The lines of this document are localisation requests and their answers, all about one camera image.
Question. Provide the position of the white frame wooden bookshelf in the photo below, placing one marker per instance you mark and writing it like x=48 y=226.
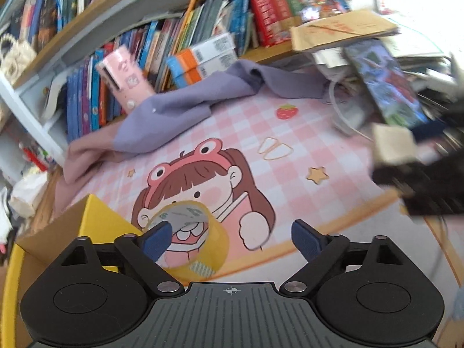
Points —
x=90 y=25

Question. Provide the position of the yellow tape roll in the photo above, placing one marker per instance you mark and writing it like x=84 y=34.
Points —
x=217 y=239

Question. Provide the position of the beige tissue pack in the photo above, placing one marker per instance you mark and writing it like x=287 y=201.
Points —
x=29 y=194

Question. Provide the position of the white power adapter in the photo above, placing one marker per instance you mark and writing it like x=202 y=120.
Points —
x=446 y=83

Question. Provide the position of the brown paper envelope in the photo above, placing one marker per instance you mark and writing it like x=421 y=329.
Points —
x=344 y=29

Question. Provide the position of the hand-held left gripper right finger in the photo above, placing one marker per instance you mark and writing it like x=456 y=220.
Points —
x=306 y=239

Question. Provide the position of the pile of loose papers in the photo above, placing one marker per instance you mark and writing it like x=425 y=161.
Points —
x=330 y=61

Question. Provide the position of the row of colourful books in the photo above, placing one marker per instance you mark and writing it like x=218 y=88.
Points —
x=87 y=98

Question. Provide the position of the cream block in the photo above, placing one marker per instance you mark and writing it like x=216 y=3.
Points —
x=393 y=145

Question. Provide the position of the red standing dictionary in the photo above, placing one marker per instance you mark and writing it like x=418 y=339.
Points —
x=263 y=18
x=281 y=14

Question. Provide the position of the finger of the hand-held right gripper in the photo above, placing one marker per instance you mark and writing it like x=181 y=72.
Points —
x=402 y=176
x=429 y=129

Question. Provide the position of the orange blue white carton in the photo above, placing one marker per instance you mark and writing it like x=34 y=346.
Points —
x=214 y=67
x=210 y=47

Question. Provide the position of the pink checked printed tablecloth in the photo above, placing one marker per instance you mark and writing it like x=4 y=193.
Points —
x=308 y=145

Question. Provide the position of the yellow cardboard box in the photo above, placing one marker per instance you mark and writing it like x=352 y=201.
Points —
x=101 y=221

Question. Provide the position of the black smartphone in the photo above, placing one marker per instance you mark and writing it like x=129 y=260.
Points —
x=388 y=83

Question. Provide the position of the pink cylindrical device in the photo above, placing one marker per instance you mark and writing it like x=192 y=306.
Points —
x=123 y=76

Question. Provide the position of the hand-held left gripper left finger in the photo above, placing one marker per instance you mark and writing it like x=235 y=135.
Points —
x=156 y=241

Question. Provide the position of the white quilted handbag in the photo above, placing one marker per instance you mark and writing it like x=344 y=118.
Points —
x=16 y=58

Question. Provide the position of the purple pink cloth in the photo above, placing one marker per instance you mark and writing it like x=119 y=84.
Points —
x=181 y=108

